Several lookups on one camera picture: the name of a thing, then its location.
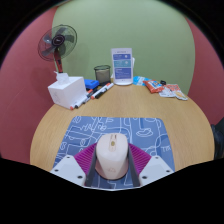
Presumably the white sign stand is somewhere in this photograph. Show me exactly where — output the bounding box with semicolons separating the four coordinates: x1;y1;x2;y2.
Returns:
110;47;134;86

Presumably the blue snack packet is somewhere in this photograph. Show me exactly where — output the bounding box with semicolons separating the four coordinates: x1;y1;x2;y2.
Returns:
132;75;151;87

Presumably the black standing fan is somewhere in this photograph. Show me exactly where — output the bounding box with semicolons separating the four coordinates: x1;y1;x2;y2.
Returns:
37;24;78;74

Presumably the black mesh pen cup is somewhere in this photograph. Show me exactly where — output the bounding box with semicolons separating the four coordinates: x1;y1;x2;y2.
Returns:
93;64;112;86

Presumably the white marker black cap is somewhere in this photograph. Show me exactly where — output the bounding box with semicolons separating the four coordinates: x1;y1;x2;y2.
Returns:
73;93;93;110
95;82;115;100

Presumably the white tissue box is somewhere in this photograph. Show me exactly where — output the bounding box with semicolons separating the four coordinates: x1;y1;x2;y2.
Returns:
47;71;88;109

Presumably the blue patterned mouse pad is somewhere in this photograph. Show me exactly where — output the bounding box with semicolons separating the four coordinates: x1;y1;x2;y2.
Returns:
53;115;176;190

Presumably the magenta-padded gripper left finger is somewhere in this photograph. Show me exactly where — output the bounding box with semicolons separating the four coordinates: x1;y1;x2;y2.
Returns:
49;142;101;188

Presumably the blue whiteboard eraser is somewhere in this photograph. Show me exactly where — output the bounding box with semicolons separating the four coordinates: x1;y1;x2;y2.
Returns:
83;78;100;90

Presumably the white marker red cap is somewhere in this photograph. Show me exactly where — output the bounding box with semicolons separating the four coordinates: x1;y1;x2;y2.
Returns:
89;83;108;100
69;95;87;111

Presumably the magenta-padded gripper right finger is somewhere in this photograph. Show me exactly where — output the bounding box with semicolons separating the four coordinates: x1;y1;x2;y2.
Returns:
126;143;175;188

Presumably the orange and white snack packet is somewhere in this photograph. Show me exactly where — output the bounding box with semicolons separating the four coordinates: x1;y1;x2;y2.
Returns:
165;83;189;101

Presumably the pale pink computer mouse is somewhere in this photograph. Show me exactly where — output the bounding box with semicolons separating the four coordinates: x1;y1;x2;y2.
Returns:
94;132;130;181

